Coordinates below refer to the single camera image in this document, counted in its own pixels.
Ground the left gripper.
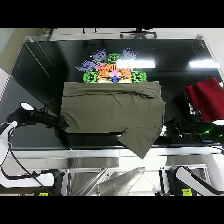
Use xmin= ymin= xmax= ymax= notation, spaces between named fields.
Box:
xmin=45 ymin=114 xmax=70 ymax=131

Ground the olive green shirt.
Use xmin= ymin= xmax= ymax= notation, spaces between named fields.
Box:
xmin=60 ymin=80 xmax=167 ymax=160

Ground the red garment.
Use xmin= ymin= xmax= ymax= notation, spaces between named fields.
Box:
xmin=184 ymin=76 xmax=224 ymax=122

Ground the black cable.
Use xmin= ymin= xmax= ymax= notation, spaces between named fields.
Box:
xmin=0 ymin=128 xmax=46 ymax=188

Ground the silver frame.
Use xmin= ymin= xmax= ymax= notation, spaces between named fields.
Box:
xmin=0 ymin=145 xmax=224 ymax=197

